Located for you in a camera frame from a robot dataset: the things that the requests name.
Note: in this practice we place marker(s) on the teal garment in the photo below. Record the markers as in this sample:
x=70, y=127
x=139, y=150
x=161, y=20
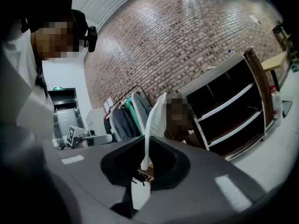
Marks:
x=133, y=112

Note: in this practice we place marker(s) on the light wooden table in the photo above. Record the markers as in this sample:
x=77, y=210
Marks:
x=274, y=63

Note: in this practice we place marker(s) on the person's grey shirt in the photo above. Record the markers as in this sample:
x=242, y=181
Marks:
x=21, y=78

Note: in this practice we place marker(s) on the white paper sign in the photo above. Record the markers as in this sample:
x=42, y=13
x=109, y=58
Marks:
x=108, y=104

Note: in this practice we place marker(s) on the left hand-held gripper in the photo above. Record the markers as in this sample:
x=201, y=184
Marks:
x=93, y=139

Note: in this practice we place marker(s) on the white wooden shelf unit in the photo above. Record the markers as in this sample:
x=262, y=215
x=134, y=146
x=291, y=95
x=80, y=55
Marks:
x=260, y=78

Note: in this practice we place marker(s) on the dark flat floor pad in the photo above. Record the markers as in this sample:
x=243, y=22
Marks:
x=286, y=107

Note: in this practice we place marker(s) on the black head-worn camera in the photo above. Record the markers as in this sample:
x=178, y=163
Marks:
x=92, y=39

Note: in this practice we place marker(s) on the grey hanging garment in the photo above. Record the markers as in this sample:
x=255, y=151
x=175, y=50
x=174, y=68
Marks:
x=122, y=123

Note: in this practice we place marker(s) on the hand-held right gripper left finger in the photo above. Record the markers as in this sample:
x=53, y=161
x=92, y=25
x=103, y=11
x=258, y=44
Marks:
x=93, y=169

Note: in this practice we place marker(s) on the dark metal shelf rack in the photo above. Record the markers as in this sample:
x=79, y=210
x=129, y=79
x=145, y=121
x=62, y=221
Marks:
x=283, y=38

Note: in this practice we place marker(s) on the green exit sign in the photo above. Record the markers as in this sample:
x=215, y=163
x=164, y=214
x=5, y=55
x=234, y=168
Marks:
x=57, y=88

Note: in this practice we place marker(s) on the metal lift door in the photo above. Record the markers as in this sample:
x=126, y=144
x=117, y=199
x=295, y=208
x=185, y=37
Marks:
x=66, y=115

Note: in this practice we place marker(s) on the small blue-capped bottle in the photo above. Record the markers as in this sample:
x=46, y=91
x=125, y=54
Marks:
x=230, y=52

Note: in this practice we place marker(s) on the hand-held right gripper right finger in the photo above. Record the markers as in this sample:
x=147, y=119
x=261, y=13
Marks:
x=205, y=185

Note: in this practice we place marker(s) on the black clothes rack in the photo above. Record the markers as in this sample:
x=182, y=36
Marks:
x=127, y=93

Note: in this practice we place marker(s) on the white wall label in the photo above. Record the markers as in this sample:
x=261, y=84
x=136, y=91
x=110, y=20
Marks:
x=254, y=19

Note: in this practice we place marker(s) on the clear bottle with red cap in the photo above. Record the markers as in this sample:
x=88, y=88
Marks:
x=276, y=106

